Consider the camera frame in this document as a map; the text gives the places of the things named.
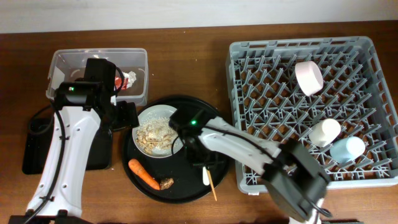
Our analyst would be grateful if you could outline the white plastic fork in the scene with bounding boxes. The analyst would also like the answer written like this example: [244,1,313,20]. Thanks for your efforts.
[202,166,210,185]

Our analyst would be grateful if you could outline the red snack wrapper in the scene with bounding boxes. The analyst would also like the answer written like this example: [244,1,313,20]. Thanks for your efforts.
[114,77,130,90]

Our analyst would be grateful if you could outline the grey plate with food scraps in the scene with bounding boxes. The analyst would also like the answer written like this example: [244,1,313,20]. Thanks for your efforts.
[132,105,183,159]

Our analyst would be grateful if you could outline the white tissue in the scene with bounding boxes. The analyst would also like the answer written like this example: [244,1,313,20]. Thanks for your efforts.
[122,71,137,90]

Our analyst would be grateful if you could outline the wooden chopstick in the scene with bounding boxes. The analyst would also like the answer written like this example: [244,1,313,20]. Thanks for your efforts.
[206,169,218,202]

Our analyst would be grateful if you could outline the orange carrot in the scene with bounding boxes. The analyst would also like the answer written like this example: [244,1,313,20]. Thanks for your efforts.
[128,159,160,190]

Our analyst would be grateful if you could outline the cream plastic cup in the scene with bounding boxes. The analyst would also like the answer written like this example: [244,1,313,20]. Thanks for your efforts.
[308,118,341,147]

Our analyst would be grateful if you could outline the pink saucer plate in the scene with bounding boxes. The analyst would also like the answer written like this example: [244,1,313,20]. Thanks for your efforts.
[295,61,323,96]

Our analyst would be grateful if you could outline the blue plastic cup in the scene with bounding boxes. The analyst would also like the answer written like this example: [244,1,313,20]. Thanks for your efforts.
[330,136,366,164]

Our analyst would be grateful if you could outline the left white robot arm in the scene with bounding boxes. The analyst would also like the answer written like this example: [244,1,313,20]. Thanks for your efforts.
[9,58,139,223]

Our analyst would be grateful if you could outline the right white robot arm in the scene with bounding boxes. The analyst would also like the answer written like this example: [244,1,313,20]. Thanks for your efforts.
[169,107,332,222]

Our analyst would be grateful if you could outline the grey dishwasher rack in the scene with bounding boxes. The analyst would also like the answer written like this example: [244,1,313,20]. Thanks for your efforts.
[226,36,397,189]

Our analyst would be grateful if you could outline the round black serving tray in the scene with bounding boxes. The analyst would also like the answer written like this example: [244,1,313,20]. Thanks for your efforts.
[121,95,233,204]

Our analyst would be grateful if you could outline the brown food chunk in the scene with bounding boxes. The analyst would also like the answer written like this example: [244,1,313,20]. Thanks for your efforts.
[159,178,174,190]

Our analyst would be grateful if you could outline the clear plastic bin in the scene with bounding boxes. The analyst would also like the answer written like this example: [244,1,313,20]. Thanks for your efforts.
[46,48,149,106]

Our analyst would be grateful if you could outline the black rectangular tray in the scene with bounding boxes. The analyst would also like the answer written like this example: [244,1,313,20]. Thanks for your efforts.
[22,125,113,175]

